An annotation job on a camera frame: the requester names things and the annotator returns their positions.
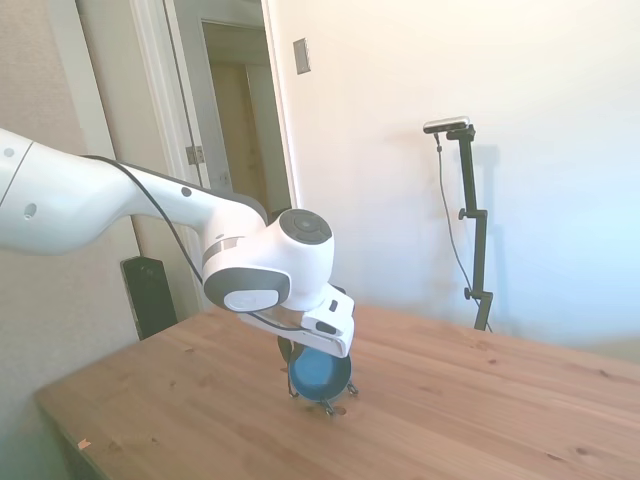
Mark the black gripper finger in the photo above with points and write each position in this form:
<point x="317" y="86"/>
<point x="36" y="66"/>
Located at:
<point x="286" y="348"/>

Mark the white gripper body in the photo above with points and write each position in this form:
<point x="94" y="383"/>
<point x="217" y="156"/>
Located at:
<point x="320" y="342"/>

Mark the blue bowl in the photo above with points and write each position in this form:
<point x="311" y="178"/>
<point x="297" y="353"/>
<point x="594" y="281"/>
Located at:
<point x="315" y="375"/>

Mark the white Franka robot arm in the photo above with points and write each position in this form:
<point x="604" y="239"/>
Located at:
<point x="260" y="250"/>

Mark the black upright box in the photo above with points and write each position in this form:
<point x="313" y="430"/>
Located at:
<point x="150" y="295"/>

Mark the metal door latch plate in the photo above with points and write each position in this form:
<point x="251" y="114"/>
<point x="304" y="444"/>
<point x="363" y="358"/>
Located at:
<point x="224" y="178"/>

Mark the wooden hallway door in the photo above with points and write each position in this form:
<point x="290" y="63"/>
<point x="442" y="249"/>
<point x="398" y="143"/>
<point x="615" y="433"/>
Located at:
<point x="245" y="150"/>

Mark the metal door hinge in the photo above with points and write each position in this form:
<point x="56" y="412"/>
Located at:
<point x="195" y="154"/>

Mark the small orange scrap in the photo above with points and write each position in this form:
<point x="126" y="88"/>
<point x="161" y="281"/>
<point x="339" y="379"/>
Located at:
<point x="84" y="443"/>

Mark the white open door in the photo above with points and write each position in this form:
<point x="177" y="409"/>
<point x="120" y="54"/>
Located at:
<point x="210" y="100"/>

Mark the white door with knob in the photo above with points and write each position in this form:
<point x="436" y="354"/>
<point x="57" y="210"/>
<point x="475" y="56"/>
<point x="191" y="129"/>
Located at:
<point x="130" y="75"/>

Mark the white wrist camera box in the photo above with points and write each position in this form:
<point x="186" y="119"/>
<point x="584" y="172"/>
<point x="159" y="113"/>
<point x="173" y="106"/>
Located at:
<point x="335" y="312"/>

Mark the black camera stand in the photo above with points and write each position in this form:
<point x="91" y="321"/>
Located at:
<point x="480" y="250"/>

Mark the silver black exterior camera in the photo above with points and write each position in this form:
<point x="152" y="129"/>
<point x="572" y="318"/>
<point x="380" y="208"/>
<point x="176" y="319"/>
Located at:
<point x="447" y="124"/>

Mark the grey wall switch plate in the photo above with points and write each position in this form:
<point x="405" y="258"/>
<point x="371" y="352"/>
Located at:
<point x="302" y="56"/>

